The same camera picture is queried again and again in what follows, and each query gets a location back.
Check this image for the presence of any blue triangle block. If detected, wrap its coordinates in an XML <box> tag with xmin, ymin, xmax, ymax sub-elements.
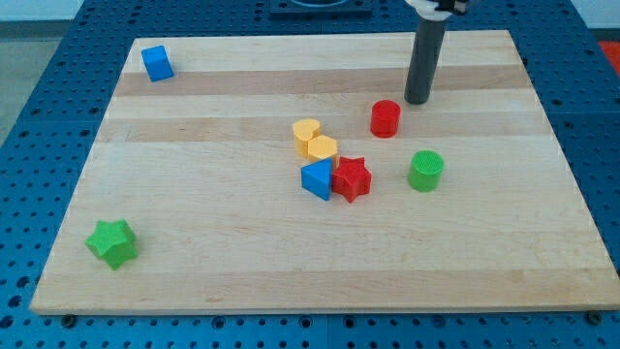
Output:
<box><xmin>300</xmin><ymin>158</ymin><xmax>332</xmax><ymax>201</ymax></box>

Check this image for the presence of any blue cube block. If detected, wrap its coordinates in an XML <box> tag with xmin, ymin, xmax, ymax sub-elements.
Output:
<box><xmin>140</xmin><ymin>46</ymin><xmax>174</xmax><ymax>82</ymax></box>

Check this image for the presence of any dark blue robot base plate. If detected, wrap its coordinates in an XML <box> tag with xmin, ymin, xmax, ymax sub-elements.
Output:
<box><xmin>267</xmin><ymin>0</ymin><xmax>373</xmax><ymax>17</ymax></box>

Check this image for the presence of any wooden board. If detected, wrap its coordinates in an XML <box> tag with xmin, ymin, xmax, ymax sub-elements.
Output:
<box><xmin>30</xmin><ymin>30</ymin><xmax>619</xmax><ymax>316</ymax></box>

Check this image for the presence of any red star block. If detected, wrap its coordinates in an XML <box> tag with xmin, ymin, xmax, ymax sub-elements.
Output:
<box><xmin>331</xmin><ymin>156</ymin><xmax>372</xmax><ymax>203</ymax></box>

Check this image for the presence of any green cylinder block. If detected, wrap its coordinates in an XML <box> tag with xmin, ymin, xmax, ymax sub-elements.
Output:
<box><xmin>408</xmin><ymin>150</ymin><xmax>445</xmax><ymax>192</ymax></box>

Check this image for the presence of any yellow hexagon block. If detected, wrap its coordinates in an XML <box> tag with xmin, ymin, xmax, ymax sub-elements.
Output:
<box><xmin>307</xmin><ymin>135</ymin><xmax>338</xmax><ymax>163</ymax></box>

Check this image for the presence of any yellow heart block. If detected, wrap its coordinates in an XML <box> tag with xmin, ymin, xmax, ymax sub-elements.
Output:
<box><xmin>292</xmin><ymin>118</ymin><xmax>321</xmax><ymax>158</ymax></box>

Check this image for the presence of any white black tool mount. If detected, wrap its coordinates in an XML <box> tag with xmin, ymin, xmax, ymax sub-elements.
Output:
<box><xmin>405</xmin><ymin>0</ymin><xmax>473</xmax><ymax>20</ymax></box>

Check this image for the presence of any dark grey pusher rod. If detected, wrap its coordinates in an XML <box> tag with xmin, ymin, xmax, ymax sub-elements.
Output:
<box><xmin>404</xmin><ymin>18</ymin><xmax>447</xmax><ymax>105</ymax></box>

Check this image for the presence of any red cylinder block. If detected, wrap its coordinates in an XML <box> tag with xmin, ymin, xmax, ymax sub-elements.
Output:
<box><xmin>370</xmin><ymin>100</ymin><xmax>401</xmax><ymax>139</ymax></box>

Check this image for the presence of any green star block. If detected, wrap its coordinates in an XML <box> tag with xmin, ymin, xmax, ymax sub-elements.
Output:
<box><xmin>84</xmin><ymin>219</ymin><xmax>139</xmax><ymax>270</ymax></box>

